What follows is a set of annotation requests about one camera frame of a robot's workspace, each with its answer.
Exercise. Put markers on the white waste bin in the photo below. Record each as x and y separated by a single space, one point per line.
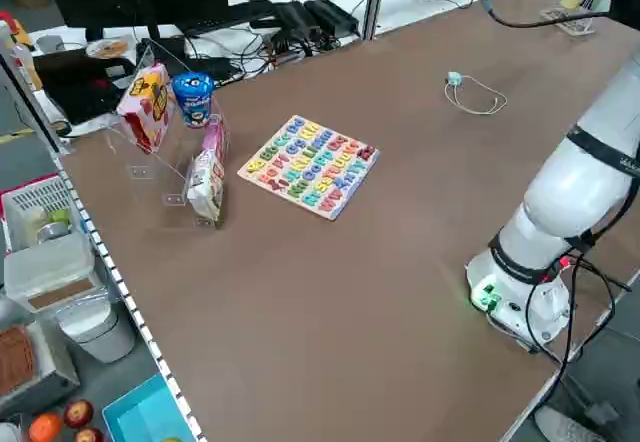
95 332

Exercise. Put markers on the red apple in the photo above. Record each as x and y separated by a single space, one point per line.
89 435
79 413

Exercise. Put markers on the plate of food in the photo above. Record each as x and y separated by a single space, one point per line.
107 48

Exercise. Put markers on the grey metal box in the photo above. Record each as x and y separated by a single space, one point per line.
55 377

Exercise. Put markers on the orange fruit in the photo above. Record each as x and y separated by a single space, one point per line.
45 428

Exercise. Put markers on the blue plastic tray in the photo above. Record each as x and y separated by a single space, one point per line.
140 412

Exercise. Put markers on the aluminium frame post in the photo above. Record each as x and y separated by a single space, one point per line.
35 107
375 2

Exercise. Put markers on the tape roll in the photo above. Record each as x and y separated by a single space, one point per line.
61 126

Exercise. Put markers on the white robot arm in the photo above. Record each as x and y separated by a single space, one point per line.
565 197

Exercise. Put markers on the white phone charger adapter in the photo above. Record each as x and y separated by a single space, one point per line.
454 78

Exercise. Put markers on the black keyboard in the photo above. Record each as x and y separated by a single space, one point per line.
225 15

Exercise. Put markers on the grey cup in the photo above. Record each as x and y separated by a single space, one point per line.
49 43

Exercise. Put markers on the slotted table edge rail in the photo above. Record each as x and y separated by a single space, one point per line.
125 302

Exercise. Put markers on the black ribbed power supply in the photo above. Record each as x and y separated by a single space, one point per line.
295 19
332 14

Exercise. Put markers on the translucent lidded plastic container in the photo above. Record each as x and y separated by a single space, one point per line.
50 267

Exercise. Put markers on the black bag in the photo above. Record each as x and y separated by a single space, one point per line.
80 87

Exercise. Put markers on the grey white shoe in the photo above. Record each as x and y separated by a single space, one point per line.
570 427

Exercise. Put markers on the white snack packet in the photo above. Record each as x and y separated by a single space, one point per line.
205 187

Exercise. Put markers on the white plastic basket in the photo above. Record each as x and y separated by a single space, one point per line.
30 197

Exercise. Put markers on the blue snack cup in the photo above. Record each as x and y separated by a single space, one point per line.
192 97

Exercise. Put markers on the pink yellow snack box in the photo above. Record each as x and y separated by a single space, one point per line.
147 107

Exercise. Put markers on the clear acrylic shelf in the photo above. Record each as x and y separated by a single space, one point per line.
142 172

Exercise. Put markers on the pink snack packet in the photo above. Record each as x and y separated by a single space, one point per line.
216 137

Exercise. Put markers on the colourful alphabet puzzle board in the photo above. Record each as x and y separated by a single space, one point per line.
307 167

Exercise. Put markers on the brown bread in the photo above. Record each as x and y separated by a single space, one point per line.
15 362

